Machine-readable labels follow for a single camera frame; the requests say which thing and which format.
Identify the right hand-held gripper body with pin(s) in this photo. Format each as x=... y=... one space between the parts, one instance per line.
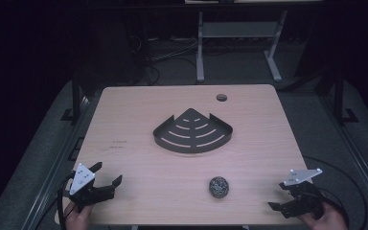
x=303 y=175

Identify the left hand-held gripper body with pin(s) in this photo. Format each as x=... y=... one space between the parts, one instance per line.
x=81 y=177

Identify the person's left hand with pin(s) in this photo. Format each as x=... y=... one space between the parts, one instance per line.
x=77 y=218

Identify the person's right hand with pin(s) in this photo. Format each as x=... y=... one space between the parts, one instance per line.
x=328 y=221

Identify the steel wool ball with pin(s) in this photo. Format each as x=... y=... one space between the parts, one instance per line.
x=218 y=187

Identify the black metal corner shelf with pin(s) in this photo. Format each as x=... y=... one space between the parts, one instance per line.
x=193 y=134

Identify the grey metal stand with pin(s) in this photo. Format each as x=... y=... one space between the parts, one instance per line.
x=239 y=29

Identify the aluminium frame rail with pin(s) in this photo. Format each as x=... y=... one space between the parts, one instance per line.
x=57 y=163
x=357 y=153

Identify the black upright post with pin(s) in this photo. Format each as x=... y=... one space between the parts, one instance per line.
x=75 y=96
x=338 y=96

